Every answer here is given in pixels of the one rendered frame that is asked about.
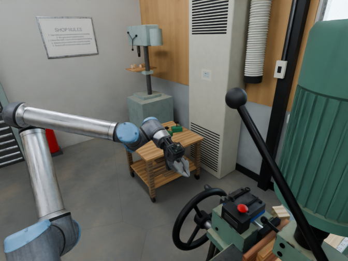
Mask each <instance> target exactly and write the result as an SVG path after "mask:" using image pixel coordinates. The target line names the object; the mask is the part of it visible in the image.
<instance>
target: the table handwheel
mask: <svg viewBox="0 0 348 261"><path fill-rule="evenodd" d="M213 195H219V196H220V197H222V196H227V194H226V192H225V191H224V190H222V189H220V188H209V189H206V190H204V191H202V192H200V193H199V194H197V195H196V196H194V197H193V198H192V199H191V200H190V201H189V202H188V203H187V204H186V205H185V206H184V207H183V209H182V210H181V212H180V213H179V215H178V217H177V219H176V221H175V223H174V226H173V230H172V240H173V243H174V245H175V246H176V247H177V248H178V249H180V250H183V251H189V250H193V249H195V248H198V247H199V246H201V245H203V244H204V243H206V242H207V241H208V240H209V238H208V237H207V233H205V234H204V235H203V236H201V237H200V238H199V239H197V240H195V241H193V240H194V238H195V236H196V234H197V233H198V231H199V230H200V228H201V229H206V230H208V229H210V228H211V218H212V212H211V213H209V214H207V213H206V212H205V211H204V210H199V208H198V206H197V204H198V203H200V202H201V201H202V200H204V199H205V198H207V197H210V196H213ZM193 208H194V209H195V211H196V214H195V216H194V222H195V223H196V224H197V225H196V227H195V229H194V231H193V233H192V235H191V236H190V238H189V240H188V242H187V243H184V242H182V241H181V240H180V230H181V226H182V224H183V222H184V220H185V218H186V217H187V215H188V214H189V213H190V211H191V210H192V209H193Z"/></svg>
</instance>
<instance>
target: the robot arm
mask: <svg viewBox="0 0 348 261"><path fill-rule="evenodd" d="M2 118H3V120H4V122H5V123H7V124H8V125H10V126H12V127H15V128H17V129H18V133H19V137H20V139H21V143H22V148H23V153H24V157H25V162H26V166H27V171H28V176H29V179H30V184H31V188H32V193H33V197H34V202H35V207H36V211H37V216H38V220H37V221H36V223H35V224H34V225H32V226H30V227H27V228H25V229H23V230H21V231H19V232H17V233H14V234H12V235H10V236H8V237H6V238H5V240H4V248H5V249H4V252H5V254H6V259H7V261H61V259H60V257H61V256H63V255H64V254H66V253H68V252H69V251H71V250H72V249H73V248H74V246H75V245H76V244H77V243H78V241H79V239H80V236H81V229H80V225H79V223H78V222H77V221H76V220H74V219H72V217H71V212H70V211H68V210H66V209H65V208H64V204H63V200H62V195H61V191H60V188H59V184H58V181H57V177H56V173H55V169H54V164H53V161H52V157H51V153H50V149H49V145H48V141H47V137H46V128H47V129H53V130H56V131H62V132H67V133H73V134H78V135H84V136H89V137H94V138H100V139H105V140H111V141H113V142H119V143H122V144H123V146H124V147H125V148H126V150H127V151H128V152H129V153H133V152H135V151H136V150H137V149H139V148H140V147H142V146H143V145H145V144H146V143H148V142H149V141H151V140H152V141H153V142H154V144H155V145H156V146H157V148H160V149H162V150H163V152H164V158H165V165H166V169H167V170H173V171H175V172H177V173H179V174H181V175H183V176H185V177H189V176H190V170H189V162H188V160H186V158H185V157H184V156H183V155H184V153H185V148H184V147H183V146H182V144H181V143H180V142H173V141H172V137H171V136H170V134H169V133H168V131H166V129H165V128H164V127H163V125H162V124H161V123H160V121H159V120H158V119H157V118H155V117H148V118H146V119H145V120H144V121H143V122H142V126H141V127H140V128H137V126H136V125H134V124H133V123H130V122H125V123H118V122H117V123H115V122H110V121H104V120H99V119H94V118H88V117H82V116H79V115H73V114H68V113H62V112H57V111H51V110H46V109H40V108H35V107H34V106H33V105H32V104H30V103H25V102H21V101H17V102H13V103H9V104H8V105H6V106H5V107H4V108H3V110H2ZM177 162H180V163H177Z"/></svg>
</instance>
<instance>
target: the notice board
mask: <svg viewBox="0 0 348 261"><path fill-rule="evenodd" d="M36 20H37V23H38V27H39V30H40V34H41V37H42V40H43V44H44V47H45V51H46V54H47V57H48V59H51V58H58V57H70V56H82V55H93V54H99V53H98V48H97V42H96V37H95V31H94V25H93V20H92V17H36Z"/></svg>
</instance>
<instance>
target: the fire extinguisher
mask: <svg viewBox="0 0 348 261"><path fill-rule="evenodd" d="M46 137H47V141H48V145H49V149H50V153H51V157H55V156H58V155H61V154H63V151H62V149H61V147H60V146H59V145H58V143H57V140H56V136H55V133H54V130H53V129H47V128H46Z"/></svg>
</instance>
